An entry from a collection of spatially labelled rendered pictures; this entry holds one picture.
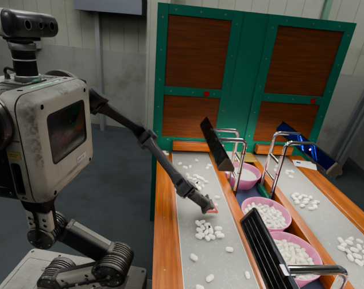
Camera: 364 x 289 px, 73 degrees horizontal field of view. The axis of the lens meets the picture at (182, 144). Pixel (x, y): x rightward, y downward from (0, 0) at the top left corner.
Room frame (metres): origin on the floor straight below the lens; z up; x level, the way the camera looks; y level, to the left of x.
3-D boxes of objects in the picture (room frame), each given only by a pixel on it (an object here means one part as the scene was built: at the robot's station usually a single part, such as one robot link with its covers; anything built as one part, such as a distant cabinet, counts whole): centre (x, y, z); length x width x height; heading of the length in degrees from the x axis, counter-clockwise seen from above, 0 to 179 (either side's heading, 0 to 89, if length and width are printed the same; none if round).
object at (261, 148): (1.84, -0.75, 0.83); 0.30 x 0.06 x 0.07; 97
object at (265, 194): (1.38, -0.66, 0.90); 0.20 x 0.19 x 0.45; 7
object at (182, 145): (1.76, -0.08, 0.83); 0.30 x 0.06 x 0.07; 97
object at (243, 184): (1.53, -0.45, 0.72); 0.27 x 0.27 x 0.10
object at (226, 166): (1.33, -0.19, 1.08); 0.62 x 0.08 x 0.07; 7
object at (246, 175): (1.53, -0.45, 0.71); 0.22 x 0.22 x 0.06
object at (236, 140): (1.33, -0.27, 0.90); 0.20 x 0.19 x 0.45; 7
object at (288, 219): (1.09, -0.50, 0.72); 0.27 x 0.27 x 0.10
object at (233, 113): (2.10, -0.41, 1.31); 1.36 x 0.55 x 0.95; 97
